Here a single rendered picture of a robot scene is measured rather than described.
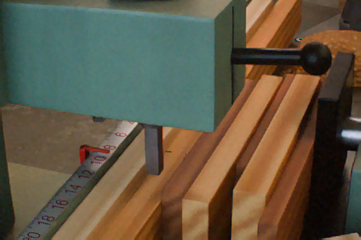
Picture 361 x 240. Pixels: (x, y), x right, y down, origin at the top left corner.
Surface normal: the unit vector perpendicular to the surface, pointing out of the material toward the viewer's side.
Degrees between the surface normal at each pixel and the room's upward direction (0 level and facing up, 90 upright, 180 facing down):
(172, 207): 90
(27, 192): 0
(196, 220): 90
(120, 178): 0
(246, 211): 90
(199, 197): 0
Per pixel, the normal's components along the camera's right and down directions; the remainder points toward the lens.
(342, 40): -0.15, -0.69
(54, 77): -0.32, 0.40
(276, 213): -0.01, -0.91
